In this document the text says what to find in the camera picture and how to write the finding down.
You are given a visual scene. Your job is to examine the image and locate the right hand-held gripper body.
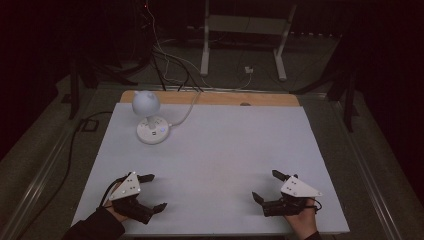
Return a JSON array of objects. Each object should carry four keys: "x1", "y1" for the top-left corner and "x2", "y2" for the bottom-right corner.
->
[{"x1": 261, "y1": 174, "x2": 324, "y2": 218}]

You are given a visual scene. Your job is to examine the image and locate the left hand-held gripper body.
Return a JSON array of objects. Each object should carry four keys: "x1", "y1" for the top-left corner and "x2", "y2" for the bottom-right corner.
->
[{"x1": 108, "y1": 171, "x2": 155, "y2": 225}]

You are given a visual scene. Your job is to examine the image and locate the white globe desk lamp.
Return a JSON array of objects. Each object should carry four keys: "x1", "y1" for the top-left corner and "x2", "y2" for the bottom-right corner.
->
[{"x1": 131, "y1": 90, "x2": 172, "y2": 146}]

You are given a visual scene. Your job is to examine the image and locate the person's left hand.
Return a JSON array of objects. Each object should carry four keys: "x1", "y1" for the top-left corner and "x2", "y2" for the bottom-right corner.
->
[{"x1": 103, "y1": 182, "x2": 130, "y2": 224}]

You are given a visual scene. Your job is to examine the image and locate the person's right hand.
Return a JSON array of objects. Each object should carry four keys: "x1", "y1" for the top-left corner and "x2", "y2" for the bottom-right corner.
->
[{"x1": 286, "y1": 198, "x2": 319, "y2": 240}]

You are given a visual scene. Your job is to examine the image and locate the white table mat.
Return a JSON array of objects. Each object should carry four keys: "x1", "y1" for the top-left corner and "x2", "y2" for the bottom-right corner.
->
[{"x1": 71, "y1": 102, "x2": 351, "y2": 236}]

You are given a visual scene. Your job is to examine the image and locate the black stand legs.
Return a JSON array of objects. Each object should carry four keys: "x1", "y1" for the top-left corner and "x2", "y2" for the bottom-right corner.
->
[
  {"x1": 67, "y1": 54, "x2": 139, "y2": 120},
  {"x1": 289, "y1": 31, "x2": 361, "y2": 134}
]

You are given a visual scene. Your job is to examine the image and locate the grey metal stand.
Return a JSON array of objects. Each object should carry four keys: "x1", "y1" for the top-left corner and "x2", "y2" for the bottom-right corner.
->
[{"x1": 199, "y1": 0, "x2": 298, "y2": 82}]

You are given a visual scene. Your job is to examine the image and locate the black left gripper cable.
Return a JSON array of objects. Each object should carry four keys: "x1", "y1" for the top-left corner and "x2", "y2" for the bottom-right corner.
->
[{"x1": 99, "y1": 175, "x2": 129, "y2": 210}]

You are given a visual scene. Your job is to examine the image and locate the long black floor cable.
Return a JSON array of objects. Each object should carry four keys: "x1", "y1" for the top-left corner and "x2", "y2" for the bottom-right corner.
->
[{"x1": 15, "y1": 110, "x2": 114, "y2": 238}]

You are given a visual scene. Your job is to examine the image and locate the white lamp cable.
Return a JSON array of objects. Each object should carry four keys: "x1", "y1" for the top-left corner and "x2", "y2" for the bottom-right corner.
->
[{"x1": 168, "y1": 71, "x2": 254, "y2": 128}]

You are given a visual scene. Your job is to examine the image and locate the metal floor rail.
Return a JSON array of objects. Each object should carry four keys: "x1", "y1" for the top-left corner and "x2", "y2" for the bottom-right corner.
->
[
  {"x1": 0, "y1": 125, "x2": 85, "y2": 240},
  {"x1": 331, "y1": 99, "x2": 406, "y2": 240}
]

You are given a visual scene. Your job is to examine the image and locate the bundle of black cables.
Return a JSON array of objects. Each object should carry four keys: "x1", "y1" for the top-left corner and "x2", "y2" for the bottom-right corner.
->
[{"x1": 150, "y1": 46, "x2": 205, "y2": 93}]

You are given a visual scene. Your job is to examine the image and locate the thin white floor cable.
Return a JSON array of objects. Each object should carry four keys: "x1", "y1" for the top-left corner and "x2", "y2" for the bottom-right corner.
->
[{"x1": 144, "y1": 0, "x2": 215, "y2": 90}]

